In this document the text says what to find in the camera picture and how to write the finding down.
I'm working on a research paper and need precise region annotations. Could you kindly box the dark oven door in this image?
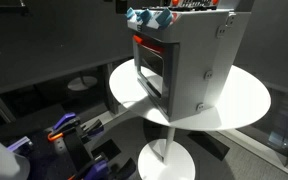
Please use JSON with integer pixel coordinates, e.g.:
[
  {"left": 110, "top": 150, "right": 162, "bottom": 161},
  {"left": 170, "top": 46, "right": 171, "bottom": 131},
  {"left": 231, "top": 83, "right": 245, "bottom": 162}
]
[{"left": 132, "top": 33, "right": 181, "bottom": 116}]

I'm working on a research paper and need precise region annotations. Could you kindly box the grey toy stove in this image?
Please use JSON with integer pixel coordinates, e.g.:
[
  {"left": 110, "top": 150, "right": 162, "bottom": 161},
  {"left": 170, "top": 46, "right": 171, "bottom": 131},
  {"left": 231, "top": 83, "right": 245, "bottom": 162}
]
[{"left": 126, "top": 0, "right": 252, "bottom": 123}]

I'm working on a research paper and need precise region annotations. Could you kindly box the blue stove knob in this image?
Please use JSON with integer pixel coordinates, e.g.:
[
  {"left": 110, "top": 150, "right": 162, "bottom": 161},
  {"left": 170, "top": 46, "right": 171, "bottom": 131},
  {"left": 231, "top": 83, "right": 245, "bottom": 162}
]
[
  {"left": 139, "top": 8, "right": 154, "bottom": 25},
  {"left": 155, "top": 7, "right": 174, "bottom": 30},
  {"left": 125, "top": 7, "right": 137, "bottom": 21}
]

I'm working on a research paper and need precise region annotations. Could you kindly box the white table pole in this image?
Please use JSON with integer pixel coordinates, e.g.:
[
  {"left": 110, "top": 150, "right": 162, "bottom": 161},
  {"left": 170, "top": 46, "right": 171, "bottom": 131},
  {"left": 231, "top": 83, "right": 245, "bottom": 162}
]
[{"left": 163, "top": 126, "right": 177, "bottom": 164}]

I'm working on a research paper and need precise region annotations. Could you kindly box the small white round stool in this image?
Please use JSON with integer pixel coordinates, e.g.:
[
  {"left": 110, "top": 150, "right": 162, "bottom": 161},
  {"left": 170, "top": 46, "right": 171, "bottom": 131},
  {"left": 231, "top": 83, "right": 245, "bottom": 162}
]
[{"left": 67, "top": 75, "right": 99, "bottom": 92}]

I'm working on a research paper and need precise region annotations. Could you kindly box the white round table base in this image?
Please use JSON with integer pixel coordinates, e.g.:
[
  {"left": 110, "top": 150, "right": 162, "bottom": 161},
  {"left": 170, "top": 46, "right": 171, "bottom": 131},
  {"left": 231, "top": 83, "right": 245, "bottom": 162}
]
[{"left": 137, "top": 138, "right": 196, "bottom": 180}]

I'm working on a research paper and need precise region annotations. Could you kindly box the purple and orange clamp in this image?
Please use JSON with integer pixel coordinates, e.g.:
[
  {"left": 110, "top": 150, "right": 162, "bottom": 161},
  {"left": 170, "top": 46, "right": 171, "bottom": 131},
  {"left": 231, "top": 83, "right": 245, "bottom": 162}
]
[{"left": 47, "top": 112, "right": 105, "bottom": 142}]

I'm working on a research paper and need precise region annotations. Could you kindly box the orange oven door handle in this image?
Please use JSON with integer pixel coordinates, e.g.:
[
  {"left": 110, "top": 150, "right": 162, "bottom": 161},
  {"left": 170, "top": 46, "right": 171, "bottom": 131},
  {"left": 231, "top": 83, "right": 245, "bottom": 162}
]
[{"left": 132, "top": 34, "right": 166, "bottom": 55}]

